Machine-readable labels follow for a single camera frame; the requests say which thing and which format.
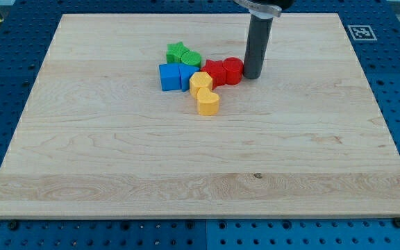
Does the blue triangle block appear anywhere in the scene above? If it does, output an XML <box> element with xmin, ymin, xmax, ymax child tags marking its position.
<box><xmin>178</xmin><ymin>63</ymin><xmax>199</xmax><ymax>92</ymax></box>

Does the red star block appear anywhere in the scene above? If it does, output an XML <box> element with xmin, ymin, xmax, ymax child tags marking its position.
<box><xmin>201</xmin><ymin>59</ymin><xmax>226</xmax><ymax>89</ymax></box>

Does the white fiducial marker tag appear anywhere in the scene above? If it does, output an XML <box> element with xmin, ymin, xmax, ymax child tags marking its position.
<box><xmin>348</xmin><ymin>25</ymin><xmax>377</xmax><ymax>42</ymax></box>

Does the green star block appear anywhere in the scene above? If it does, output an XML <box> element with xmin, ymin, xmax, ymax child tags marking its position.
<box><xmin>166</xmin><ymin>42</ymin><xmax>190</xmax><ymax>63</ymax></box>

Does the yellow hexagon block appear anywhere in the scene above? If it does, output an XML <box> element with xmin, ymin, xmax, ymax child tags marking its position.
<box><xmin>190</xmin><ymin>72</ymin><xmax>213</xmax><ymax>99</ymax></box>

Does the silver clamp robot arm end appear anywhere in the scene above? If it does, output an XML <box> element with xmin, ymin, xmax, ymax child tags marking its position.
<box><xmin>233</xmin><ymin>0</ymin><xmax>294</xmax><ymax>19</ymax></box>

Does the green cylinder block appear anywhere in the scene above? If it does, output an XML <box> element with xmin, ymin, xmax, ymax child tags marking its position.
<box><xmin>181</xmin><ymin>51</ymin><xmax>202</xmax><ymax>68</ymax></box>

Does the yellow heart block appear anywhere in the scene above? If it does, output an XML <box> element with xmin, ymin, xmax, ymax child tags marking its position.
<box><xmin>197</xmin><ymin>87</ymin><xmax>220</xmax><ymax>116</ymax></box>

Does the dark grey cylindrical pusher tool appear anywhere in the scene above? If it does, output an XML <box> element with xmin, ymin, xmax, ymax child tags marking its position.
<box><xmin>243</xmin><ymin>15</ymin><xmax>274</xmax><ymax>79</ymax></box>

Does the blue cube block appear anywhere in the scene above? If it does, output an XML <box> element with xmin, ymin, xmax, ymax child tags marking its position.
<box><xmin>159</xmin><ymin>63</ymin><xmax>181</xmax><ymax>91</ymax></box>

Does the red cylinder block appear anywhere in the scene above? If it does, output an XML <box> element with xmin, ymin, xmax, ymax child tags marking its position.
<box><xmin>222</xmin><ymin>57</ymin><xmax>244</xmax><ymax>85</ymax></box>

